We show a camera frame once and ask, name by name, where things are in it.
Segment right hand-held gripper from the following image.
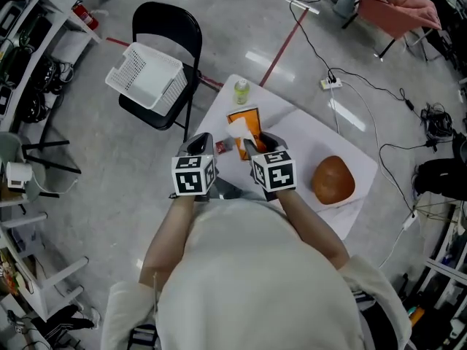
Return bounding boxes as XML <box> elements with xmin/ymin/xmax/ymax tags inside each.
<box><xmin>243</xmin><ymin>131</ymin><xmax>297</xmax><ymax>193</ymax></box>

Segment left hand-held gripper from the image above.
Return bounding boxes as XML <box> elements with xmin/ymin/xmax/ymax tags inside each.
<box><xmin>171</xmin><ymin>132</ymin><xmax>219</xmax><ymax>198</ymax></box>

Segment orange tissue packet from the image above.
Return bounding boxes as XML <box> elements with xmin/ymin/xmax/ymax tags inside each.
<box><xmin>225</xmin><ymin>104</ymin><xmax>268</xmax><ymax>161</ymax></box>

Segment green drink bottle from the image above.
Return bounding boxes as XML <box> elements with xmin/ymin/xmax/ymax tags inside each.
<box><xmin>233</xmin><ymin>79</ymin><xmax>251</xmax><ymax>106</ymax></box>

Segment brown wooden bowl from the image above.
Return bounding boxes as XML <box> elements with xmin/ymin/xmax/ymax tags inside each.
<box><xmin>311</xmin><ymin>155</ymin><xmax>356</xmax><ymax>206</ymax></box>

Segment person's right forearm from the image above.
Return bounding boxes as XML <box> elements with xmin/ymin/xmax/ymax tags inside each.
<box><xmin>276</xmin><ymin>187</ymin><xmax>352</xmax><ymax>270</ymax></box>

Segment person's left forearm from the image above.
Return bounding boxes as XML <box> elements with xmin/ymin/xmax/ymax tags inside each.
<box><xmin>138</xmin><ymin>194</ymin><xmax>197</xmax><ymax>288</ymax></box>

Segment white marble-pattern table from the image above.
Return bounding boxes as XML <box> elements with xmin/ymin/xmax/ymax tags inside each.
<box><xmin>193</xmin><ymin>73</ymin><xmax>379</xmax><ymax>241</ymax></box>

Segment person's blue jeans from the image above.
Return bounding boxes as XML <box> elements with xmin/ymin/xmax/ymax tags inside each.
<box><xmin>214</xmin><ymin>176</ymin><xmax>244</xmax><ymax>201</ymax></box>

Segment white perforated plastic basket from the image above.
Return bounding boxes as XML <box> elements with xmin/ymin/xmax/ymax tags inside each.
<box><xmin>104</xmin><ymin>42</ymin><xmax>188</xmax><ymax>117</ymax></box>

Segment black folding chair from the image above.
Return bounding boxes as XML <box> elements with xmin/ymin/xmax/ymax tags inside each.
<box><xmin>117</xmin><ymin>1</ymin><xmax>204</xmax><ymax>144</ymax></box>

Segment person's cream shirt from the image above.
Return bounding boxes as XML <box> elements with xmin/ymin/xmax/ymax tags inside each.
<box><xmin>99</xmin><ymin>198</ymin><xmax>414</xmax><ymax>350</ymax></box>

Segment red fire extinguisher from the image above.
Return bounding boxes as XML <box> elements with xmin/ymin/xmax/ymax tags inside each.
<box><xmin>72</xmin><ymin>2</ymin><xmax>100</xmax><ymax>31</ymax></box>

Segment small white device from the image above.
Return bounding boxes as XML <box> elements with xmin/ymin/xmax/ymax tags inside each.
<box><xmin>5</xmin><ymin>160</ymin><xmax>34</xmax><ymax>190</ymax></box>

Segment pale chair with black legs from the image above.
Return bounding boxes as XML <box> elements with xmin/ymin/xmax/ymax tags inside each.
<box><xmin>0</xmin><ymin>131</ymin><xmax>82</xmax><ymax>204</ymax></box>

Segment white metal shelf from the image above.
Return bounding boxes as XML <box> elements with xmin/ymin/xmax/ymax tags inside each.
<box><xmin>0</xmin><ymin>195</ymin><xmax>90</xmax><ymax>321</ymax></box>

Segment pink armchair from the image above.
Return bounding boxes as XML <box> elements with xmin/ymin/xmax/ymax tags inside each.
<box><xmin>341</xmin><ymin>0</ymin><xmax>443</xmax><ymax>60</ymax></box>

